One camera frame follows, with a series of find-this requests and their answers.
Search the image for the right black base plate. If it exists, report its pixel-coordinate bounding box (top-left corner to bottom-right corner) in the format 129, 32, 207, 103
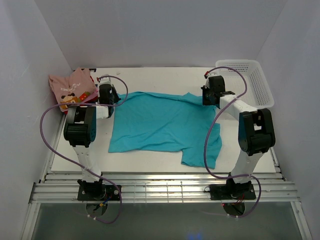
203, 183, 256, 200

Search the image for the beige folded t-shirt with print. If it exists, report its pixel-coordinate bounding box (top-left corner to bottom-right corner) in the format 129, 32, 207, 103
48, 67, 96, 104

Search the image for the red folded t-shirt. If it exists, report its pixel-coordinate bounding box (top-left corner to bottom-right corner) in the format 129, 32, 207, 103
64, 76, 98, 103

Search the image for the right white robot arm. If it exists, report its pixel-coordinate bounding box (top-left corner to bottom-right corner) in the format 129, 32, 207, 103
201, 76, 276, 200

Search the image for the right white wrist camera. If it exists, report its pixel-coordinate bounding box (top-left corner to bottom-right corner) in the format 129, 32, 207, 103
204, 71, 218, 79

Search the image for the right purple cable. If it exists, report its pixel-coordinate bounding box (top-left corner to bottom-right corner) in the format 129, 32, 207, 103
199, 66, 262, 219

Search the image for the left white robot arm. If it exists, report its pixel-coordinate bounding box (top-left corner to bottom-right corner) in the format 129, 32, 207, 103
63, 80, 121, 200

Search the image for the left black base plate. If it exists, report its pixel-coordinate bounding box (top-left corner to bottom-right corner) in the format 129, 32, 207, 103
76, 184, 120, 202

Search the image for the white plastic basket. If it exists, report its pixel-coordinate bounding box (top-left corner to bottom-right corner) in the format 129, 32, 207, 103
215, 59, 275, 109

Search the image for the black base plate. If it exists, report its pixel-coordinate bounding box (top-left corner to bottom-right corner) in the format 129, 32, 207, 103
203, 183, 256, 200
76, 184, 120, 202

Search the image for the teal t-shirt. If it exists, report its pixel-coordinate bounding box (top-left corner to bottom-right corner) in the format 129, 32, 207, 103
108, 92, 222, 169

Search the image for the aluminium rail frame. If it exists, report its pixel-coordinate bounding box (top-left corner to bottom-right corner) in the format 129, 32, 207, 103
22, 114, 315, 240

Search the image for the pink folded t-shirt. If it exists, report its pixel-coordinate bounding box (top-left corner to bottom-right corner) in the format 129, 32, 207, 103
78, 87, 98, 103

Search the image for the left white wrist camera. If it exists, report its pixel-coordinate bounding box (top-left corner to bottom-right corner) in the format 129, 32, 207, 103
97, 74, 112, 86

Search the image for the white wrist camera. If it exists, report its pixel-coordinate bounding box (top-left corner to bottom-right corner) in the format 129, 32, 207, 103
204, 71, 218, 79
97, 74, 112, 86

